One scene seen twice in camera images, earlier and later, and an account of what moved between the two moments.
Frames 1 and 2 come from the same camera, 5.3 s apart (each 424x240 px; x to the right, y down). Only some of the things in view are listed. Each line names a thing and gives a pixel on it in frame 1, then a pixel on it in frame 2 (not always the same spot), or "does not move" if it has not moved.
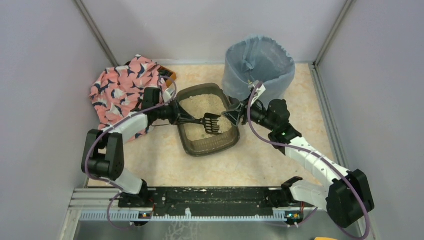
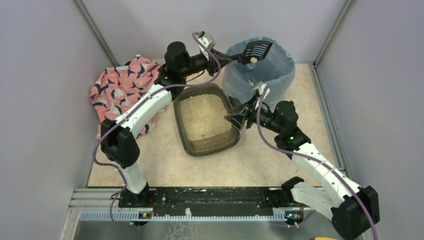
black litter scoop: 211,122 → 254,51
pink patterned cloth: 120,90 does not move
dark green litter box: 197,100 does not move
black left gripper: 177,113 → 218,61
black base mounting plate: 202,200 does not move
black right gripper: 243,110 does not move
